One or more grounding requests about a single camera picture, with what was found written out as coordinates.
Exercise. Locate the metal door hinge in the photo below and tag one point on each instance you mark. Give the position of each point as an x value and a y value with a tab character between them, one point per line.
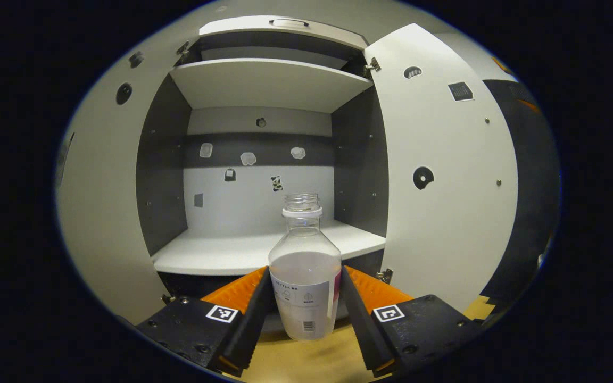
384	275
183	49
168	299
371	66

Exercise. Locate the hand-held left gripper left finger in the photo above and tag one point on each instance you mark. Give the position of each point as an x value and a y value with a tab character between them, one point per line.
245	330

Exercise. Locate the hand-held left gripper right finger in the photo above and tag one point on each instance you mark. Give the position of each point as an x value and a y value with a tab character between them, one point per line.
362	324

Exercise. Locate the white cabinet door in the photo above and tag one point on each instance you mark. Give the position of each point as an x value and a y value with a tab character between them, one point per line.
104	186
445	159

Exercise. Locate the clear plastic bottle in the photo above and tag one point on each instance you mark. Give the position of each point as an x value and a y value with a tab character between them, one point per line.
305	276

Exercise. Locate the white cabinet drawer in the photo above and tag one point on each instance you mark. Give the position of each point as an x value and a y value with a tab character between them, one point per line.
242	29

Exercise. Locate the white grey cabinet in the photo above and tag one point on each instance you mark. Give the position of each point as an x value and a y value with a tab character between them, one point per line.
264	213

